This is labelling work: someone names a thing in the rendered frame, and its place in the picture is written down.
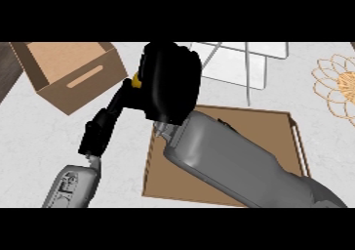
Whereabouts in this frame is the yellow lemon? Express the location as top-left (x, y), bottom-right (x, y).
top-left (132, 72), bottom-right (145, 89)

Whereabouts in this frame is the white wire tiered shelf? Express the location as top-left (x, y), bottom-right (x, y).
top-left (188, 42), bottom-right (290, 107)

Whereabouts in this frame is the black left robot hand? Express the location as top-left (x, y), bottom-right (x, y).
top-left (77, 107), bottom-right (125, 158)

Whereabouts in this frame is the open cardboard box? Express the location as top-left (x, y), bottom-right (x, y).
top-left (9, 42), bottom-right (130, 116)

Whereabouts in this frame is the wicker flower-shaped placemat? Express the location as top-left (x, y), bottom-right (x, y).
top-left (312, 54), bottom-right (355, 133)

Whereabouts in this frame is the brown flat tray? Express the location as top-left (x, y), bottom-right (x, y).
top-left (141, 104), bottom-right (314, 208)

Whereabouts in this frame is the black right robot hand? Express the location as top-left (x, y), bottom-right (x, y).
top-left (107, 42), bottom-right (204, 127)

